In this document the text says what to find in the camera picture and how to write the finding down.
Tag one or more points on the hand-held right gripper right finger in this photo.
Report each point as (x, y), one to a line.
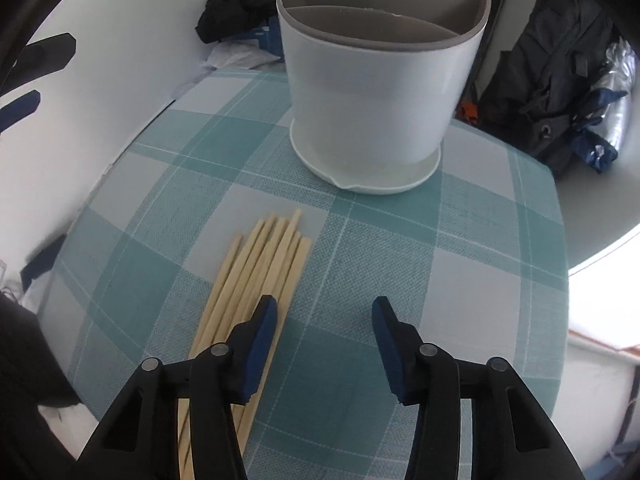
(391, 355)

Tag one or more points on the teal checked tablecloth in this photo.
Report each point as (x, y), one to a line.
(400, 260)

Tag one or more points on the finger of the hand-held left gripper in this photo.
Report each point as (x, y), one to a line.
(20, 107)
(50, 55)

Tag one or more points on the orange item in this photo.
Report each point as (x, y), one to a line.
(467, 110)

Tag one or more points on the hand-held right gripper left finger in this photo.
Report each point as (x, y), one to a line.
(260, 347)

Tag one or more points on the silver cover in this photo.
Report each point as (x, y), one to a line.
(620, 105)

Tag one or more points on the black backpack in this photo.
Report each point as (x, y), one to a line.
(550, 70)

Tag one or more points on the white parcel bag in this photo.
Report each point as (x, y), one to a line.
(235, 55)

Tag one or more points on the pile of wooden chopsticks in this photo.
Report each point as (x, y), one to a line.
(260, 270)

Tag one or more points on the dark blue pouch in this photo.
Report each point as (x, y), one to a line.
(597, 150)

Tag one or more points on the black jacket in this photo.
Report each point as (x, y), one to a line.
(235, 5)

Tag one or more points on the dark cloth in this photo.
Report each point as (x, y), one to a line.
(25, 360)

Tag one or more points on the white utensil holder grey insert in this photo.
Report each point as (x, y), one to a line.
(375, 100)

